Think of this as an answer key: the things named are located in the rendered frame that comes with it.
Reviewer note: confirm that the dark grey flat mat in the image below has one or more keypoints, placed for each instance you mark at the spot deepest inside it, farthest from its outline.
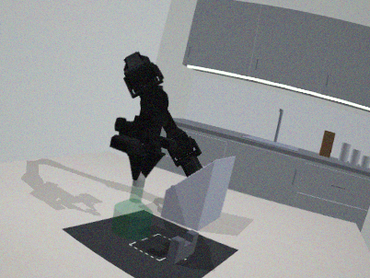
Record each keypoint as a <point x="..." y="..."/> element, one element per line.
<point x="147" y="258"/>

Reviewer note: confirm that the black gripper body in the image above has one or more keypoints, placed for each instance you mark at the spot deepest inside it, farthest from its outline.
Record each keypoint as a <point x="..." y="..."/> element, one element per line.
<point x="147" y="136"/>

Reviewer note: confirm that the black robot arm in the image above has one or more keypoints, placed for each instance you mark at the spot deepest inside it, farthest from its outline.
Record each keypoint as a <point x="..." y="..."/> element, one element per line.
<point x="141" y="77"/>

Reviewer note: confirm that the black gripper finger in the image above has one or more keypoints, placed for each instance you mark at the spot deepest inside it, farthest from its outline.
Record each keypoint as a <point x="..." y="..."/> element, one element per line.
<point x="152" y="159"/>
<point x="137" y="163"/>

